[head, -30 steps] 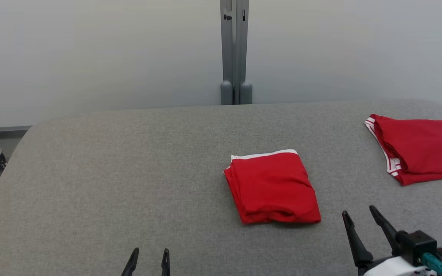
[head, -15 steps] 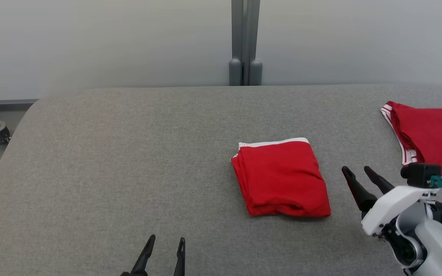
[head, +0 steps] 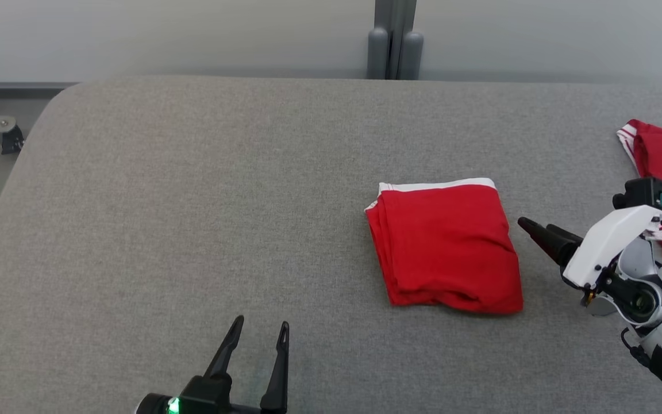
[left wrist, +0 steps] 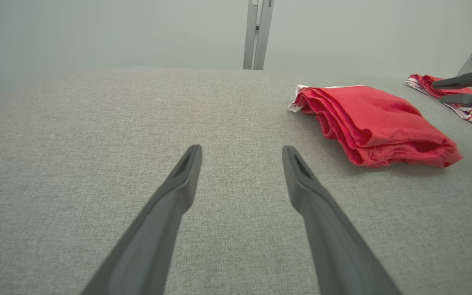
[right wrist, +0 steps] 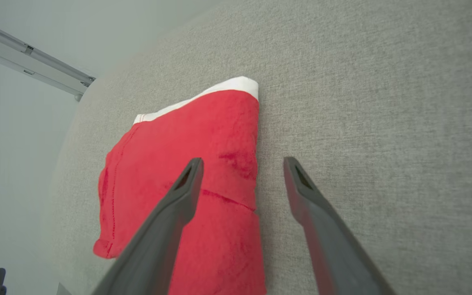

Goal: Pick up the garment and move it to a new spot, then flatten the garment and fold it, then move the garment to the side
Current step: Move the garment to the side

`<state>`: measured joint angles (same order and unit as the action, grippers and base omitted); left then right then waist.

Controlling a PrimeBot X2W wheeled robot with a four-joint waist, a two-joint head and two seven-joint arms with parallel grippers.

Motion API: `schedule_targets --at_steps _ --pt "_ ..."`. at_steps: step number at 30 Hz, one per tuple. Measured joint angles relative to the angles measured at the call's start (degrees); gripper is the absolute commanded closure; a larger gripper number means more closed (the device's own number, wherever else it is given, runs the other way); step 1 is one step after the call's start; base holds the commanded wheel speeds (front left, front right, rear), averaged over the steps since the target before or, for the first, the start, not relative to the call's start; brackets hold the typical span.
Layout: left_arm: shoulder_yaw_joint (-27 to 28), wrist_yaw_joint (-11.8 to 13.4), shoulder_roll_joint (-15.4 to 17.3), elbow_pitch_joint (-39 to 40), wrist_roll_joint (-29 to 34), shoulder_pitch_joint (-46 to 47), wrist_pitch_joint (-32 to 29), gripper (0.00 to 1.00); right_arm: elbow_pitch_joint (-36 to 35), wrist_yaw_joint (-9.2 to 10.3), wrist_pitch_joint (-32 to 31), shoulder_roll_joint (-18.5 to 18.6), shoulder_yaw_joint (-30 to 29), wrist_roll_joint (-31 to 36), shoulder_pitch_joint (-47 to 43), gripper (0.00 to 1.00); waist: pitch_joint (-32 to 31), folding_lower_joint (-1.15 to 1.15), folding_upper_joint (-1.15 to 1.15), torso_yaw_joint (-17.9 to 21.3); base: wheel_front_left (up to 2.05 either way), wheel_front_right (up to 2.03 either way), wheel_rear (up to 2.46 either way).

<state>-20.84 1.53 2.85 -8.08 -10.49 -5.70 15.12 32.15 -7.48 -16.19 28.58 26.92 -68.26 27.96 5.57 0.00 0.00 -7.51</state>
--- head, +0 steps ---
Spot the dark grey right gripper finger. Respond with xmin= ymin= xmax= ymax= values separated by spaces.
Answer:
xmin=517 ymin=217 xmax=583 ymax=267
xmin=546 ymin=223 xmax=586 ymax=246

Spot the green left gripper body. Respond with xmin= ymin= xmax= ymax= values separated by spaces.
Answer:
xmin=134 ymin=393 xmax=183 ymax=414

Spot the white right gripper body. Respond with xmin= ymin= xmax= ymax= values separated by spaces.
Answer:
xmin=561 ymin=205 xmax=662 ymax=290

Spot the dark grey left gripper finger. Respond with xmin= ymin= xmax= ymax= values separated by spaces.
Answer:
xmin=259 ymin=320 xmax=291 ymax=414
xmin=203 ymin=315 xmax=246 ymax=381

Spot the plain red white-trimmed garment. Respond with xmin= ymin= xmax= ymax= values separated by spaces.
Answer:
xmin=364 ymin=177 xmax=525 ymax=316

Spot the grey baseboard strip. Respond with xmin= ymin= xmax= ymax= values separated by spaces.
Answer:
xmin=0 ymin=80 xmax=80 ymax=96

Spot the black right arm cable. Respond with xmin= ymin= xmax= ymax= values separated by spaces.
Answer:
xmin=620 ymin=327 xmax=655 ymax=370

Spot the grey partition post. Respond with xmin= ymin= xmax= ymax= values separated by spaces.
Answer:
xmin=367 ymin=0 xmax=425 ymax=81

